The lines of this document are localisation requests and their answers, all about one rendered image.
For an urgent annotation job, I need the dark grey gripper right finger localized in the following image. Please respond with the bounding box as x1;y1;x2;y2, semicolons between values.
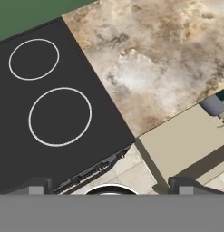
167;176;224;196

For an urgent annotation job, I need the beige cupboard door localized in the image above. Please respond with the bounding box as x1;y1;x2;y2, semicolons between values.
134;95;224;194

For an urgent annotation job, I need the black hob with white rings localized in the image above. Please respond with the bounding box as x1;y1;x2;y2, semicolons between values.
0;16;136;195

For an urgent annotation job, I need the round white and black object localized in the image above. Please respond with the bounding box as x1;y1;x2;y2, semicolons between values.
83;182;140;196

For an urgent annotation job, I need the green sponge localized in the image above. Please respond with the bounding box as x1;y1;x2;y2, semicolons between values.
215;88;224;102

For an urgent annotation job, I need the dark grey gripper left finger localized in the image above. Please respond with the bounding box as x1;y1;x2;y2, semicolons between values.
4;177;54;196

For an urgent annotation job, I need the black oven control panel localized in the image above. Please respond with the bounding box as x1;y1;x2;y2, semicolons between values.
53;144;133;195

